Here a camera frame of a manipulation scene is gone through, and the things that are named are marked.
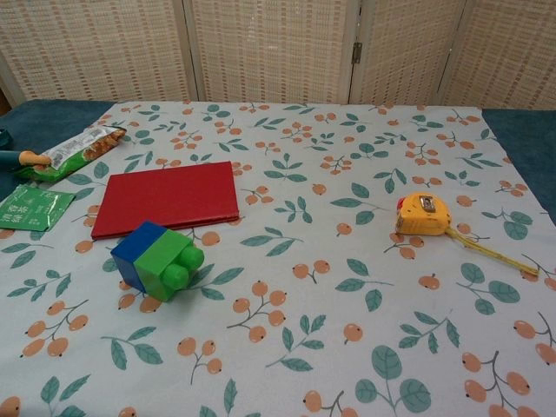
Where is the blue and green toy block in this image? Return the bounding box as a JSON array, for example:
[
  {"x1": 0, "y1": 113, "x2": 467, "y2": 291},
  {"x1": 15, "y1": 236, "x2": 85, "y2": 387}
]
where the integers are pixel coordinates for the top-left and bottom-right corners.
[{"x1": 110, "y1": 221, "x2": 205, "y2": 302}]

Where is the floral berry print tablecloth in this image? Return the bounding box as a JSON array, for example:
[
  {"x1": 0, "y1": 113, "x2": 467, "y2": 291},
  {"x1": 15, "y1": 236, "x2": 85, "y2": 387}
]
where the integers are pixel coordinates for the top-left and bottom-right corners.
[{"x1": 0, "y1": 100, "x2": 556, "y2": 417}]

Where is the woven rattan folding screen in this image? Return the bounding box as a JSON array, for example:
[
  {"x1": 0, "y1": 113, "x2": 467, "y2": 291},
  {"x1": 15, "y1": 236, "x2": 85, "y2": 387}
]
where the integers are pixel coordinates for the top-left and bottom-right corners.
[{"x1": 0, "y1": 0, "x2": 556, "y2": 109}]

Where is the green tea sachet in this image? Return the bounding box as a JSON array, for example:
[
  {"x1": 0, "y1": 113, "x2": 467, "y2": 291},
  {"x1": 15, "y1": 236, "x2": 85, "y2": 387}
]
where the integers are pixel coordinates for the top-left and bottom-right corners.
[{"x1": 0, "y1": 183, "x2": 77, "y2": 232}]

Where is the yellow tape measure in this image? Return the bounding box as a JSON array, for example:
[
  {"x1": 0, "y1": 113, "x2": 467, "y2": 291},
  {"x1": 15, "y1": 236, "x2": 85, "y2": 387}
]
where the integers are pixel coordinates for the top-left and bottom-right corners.
[{"x1": 394, "y1": 191, "x2": 542, "y2": 277}]

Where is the green nut snack packet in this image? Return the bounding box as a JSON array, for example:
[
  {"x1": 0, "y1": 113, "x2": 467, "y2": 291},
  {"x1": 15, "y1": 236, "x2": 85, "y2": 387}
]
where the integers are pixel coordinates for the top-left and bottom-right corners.
[{"x1": 12, "y1": 124, "x2": 127, "y2": 183}]

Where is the red hardcover book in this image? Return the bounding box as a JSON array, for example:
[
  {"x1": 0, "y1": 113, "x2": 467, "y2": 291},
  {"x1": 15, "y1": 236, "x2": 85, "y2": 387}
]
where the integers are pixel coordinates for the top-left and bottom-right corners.
[{"x1": 90, "y1": 161, "x2": 242, "y2": 240}]

